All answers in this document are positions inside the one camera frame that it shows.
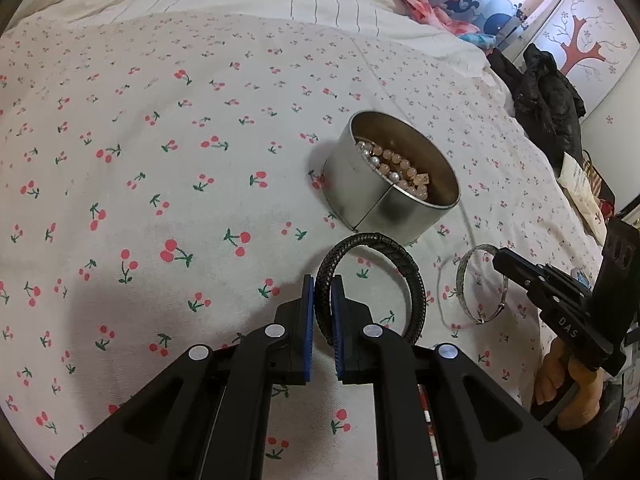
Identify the silver bangle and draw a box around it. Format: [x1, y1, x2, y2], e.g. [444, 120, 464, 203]
[455, 243, 511, 325]

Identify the round metal tin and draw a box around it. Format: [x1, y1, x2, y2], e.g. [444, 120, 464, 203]
[322, 110, 461, 246]

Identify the light blue cloth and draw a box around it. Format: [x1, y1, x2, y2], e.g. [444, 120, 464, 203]
[460, 32, 499, 52]

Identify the pink bead bracelet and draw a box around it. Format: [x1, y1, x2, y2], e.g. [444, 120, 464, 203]
[365, 144, 431, 199]

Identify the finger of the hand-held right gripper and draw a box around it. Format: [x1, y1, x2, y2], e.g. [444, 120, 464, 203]
[539, 262, 592, 295]
[492, 247, 546, 293]

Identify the black braided leather bracelet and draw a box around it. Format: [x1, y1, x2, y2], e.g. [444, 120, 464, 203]
[315, 232, 427, 347]

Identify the pearl bracelet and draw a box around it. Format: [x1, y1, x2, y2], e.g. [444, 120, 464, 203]
[354, 140, 407, 184]

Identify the person's right hand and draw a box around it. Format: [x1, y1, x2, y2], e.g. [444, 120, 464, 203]
[532, 340, 608, 431]

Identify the cherry print bedsheet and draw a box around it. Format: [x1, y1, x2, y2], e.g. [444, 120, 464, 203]
[0, 10, 611, 480]

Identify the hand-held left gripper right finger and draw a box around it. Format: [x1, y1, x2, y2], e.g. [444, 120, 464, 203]
[330, 276, 585, 480]

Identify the tree wall sticker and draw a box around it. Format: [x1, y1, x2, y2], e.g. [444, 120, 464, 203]
[542, 0, 631, 84]

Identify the black jacket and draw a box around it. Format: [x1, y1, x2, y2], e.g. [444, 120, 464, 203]
[487, 42, 587, 171]

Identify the brown woven basket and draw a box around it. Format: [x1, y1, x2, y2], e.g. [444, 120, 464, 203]
[582, 150, 619, 221]

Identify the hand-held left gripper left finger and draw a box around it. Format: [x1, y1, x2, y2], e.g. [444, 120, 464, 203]
[54, 274, 317, 480]

